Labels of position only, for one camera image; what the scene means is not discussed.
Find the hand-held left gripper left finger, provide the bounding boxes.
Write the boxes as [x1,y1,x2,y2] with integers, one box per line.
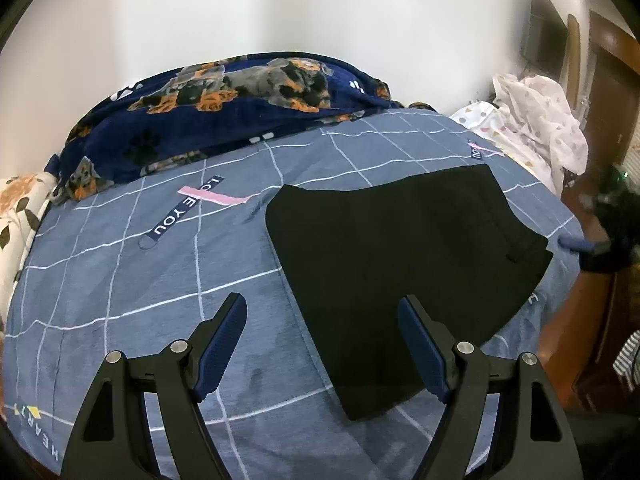
[60,292,248,480]

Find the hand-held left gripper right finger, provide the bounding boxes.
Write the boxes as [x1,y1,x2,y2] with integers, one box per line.
[397,294,585,480]

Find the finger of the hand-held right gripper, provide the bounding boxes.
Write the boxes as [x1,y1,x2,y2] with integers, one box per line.
[557,236,613,257]

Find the black pants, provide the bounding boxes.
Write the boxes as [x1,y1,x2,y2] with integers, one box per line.
[265,164,555,422]

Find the blue grid bed sheet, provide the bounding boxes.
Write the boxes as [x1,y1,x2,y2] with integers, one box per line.
[0,107,586,480]

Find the striped cloth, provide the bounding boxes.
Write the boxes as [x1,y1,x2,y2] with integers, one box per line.
[611,329,640,380]

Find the white patterned cloth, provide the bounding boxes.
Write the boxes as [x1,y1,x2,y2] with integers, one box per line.
[449,72,590,196]

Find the brown wooden door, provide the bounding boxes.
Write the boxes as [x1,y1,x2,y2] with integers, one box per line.
[565,9,640,201]

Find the navy dog print blanket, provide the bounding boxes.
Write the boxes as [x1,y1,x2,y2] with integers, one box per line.
[44,51,441,205]

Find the white floral pillow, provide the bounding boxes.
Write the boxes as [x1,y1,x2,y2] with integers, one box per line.
[0,172,63,331]

